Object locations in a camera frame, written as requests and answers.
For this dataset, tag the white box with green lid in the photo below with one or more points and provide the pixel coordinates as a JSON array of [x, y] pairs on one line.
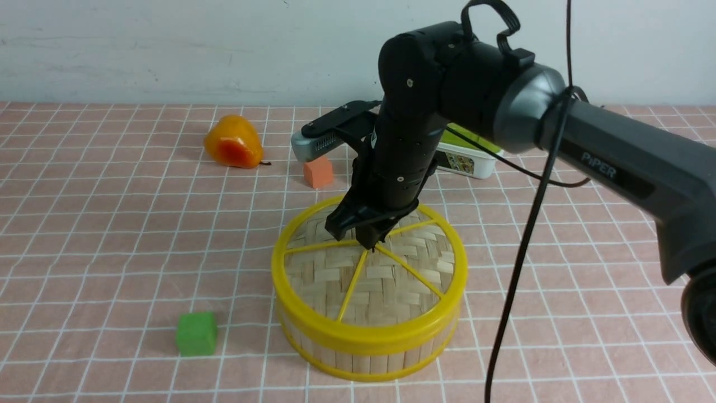
[[458, 156]]

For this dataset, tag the orange yellow toy pear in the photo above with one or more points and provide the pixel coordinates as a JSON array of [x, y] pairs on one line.
[[234, 142]]

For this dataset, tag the yellow rimmed woven bamboo lid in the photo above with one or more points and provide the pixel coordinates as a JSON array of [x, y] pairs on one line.
[[404, 294]]

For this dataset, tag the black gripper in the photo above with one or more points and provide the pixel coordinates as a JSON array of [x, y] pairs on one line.
[[389, 174]]

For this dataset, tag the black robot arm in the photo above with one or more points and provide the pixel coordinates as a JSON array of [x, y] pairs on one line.
[[442, 74]]

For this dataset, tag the bamboo steamer basket yellow rims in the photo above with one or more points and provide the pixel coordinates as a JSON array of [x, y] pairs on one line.
[[345, 362]]

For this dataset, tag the green foam cube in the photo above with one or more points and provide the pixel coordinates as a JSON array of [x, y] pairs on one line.
[[196, 334]]

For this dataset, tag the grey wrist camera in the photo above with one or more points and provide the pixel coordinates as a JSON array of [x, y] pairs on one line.
[[348, 124]]

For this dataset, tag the orange foam cube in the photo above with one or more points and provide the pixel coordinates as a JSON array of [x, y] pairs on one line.
[[319, 173]]

